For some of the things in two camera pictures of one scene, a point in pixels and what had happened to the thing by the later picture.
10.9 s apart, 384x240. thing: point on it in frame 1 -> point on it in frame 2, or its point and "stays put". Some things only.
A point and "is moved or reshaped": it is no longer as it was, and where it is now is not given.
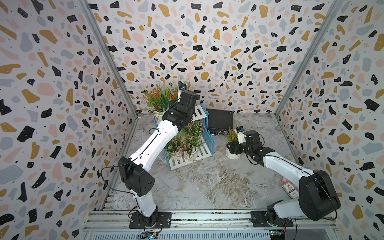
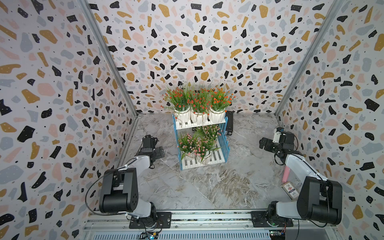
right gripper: [231, 148] -> [269, 142]
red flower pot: [172, 93] -> [198, 102]
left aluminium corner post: [106, 48] stays put
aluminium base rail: [214, 225] stays put
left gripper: [176, 106] -> [158, 151]
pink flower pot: [176, 148] -> [188, 145]
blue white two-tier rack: [200, 116] -> [200, 143]
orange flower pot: [232, 138] -> [220, 99]
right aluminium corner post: [337, 6] stays put
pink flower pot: [194, 129] -> [207, 137]
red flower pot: [158, 100] is moved or reshaped
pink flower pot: [188, 144] -> [210, 151]
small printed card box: [291, 191] stays put
